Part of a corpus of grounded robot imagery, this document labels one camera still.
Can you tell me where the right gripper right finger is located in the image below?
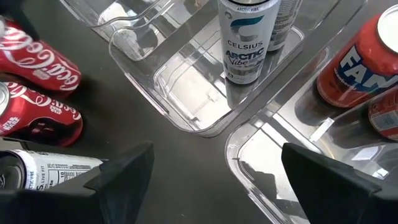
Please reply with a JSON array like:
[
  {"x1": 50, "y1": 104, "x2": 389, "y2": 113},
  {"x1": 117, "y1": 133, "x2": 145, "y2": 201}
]
[{"x1": 281, "y1": 142, "x2": 398, "y2": 224}]

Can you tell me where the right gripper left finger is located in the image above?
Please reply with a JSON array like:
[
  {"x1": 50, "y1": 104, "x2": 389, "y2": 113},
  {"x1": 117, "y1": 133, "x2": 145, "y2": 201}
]
[{"x1": 0, "y1": 142, "x2": 155, "y2": 224}]

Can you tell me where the white Celsius slim can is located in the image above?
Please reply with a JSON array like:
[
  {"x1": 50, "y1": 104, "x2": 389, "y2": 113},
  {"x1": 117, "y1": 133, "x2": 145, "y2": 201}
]
[
  {"x1": 267, "y1": 0, "x2": 303, "y2": 52},
  {"x1": 0, "y1": 149, "x2": 104, "y2": 191},
  {"x1": 217, "y1": 0, "x2": 280, "y2": 85}
]

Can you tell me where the clear plastic bin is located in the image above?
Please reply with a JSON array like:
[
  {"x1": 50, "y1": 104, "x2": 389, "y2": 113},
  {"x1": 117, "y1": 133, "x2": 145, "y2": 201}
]
[
  {"x1": 108, "y1": 0, "x2": 368, "y2": 138},
  {"x1": 224, "y1": 0, "x2": 398, "y2": 224},
  {"x1": 58, "y1": 0, "x2": 187, "y2": 32}
]

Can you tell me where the red Fanta strawberry can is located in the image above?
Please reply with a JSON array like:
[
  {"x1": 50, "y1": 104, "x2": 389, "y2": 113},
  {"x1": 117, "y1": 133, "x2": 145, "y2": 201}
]
[
  {"x1": 316, "y1": 4, "x2": 398, "y2": 109},
  {"x1": 368, "y1": 88, "x2": 398, "y2": 142}
]

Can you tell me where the red Coca-Cola can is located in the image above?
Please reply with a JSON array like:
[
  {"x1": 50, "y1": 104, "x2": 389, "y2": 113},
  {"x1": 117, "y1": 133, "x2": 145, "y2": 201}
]
[
  {"x1": 0, "y1": 18, "x2": 82, "y2": 94},
  {"x1": 0, "y1": 81, "x2": 84, "y2": 147}
]

